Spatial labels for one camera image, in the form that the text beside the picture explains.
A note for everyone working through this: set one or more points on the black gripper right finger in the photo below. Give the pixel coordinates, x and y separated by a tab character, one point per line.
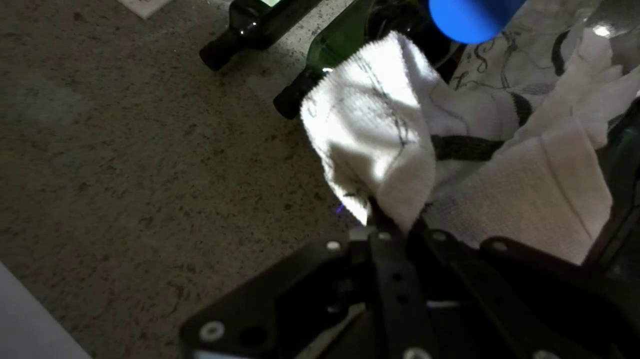
502	311

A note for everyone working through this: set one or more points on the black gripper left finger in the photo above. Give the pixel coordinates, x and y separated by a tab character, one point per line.
307	305

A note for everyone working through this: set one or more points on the white towel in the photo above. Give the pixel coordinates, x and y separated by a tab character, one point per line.
474	159

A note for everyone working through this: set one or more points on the vegetable oil bottle blue cap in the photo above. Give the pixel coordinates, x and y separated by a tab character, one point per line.
473	20

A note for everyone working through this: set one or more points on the tall dark olive oil bottle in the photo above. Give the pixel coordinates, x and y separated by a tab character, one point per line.
255	24

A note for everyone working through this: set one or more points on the dark wine bottle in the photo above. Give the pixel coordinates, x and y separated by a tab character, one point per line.
357	24

